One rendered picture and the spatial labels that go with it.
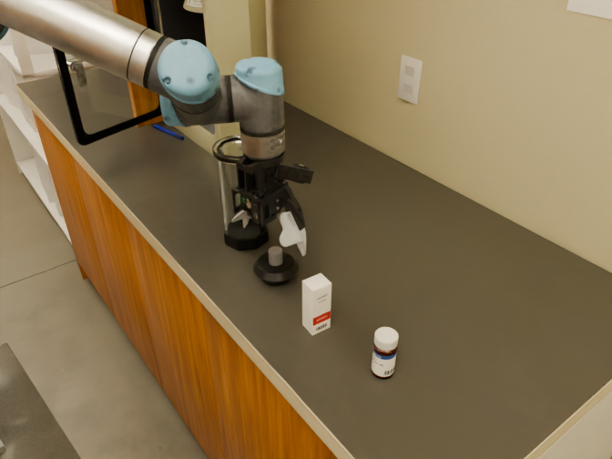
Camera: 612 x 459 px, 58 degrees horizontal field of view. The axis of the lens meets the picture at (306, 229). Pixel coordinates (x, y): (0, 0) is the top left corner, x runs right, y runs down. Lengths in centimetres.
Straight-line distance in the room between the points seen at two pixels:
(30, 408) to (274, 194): 51
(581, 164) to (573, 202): 9
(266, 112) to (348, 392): 46
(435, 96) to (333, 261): 54
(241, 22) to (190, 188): 43
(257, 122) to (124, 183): 68
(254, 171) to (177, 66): 26
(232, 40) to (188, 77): 72
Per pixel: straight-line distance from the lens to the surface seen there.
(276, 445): 122
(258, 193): 96
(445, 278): 116
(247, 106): 88
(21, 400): 102
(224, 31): 144
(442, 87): 145
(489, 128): 138
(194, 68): 74
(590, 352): 109
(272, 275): 108
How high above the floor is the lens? 166
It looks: 35 degrees down
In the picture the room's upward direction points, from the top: straight up
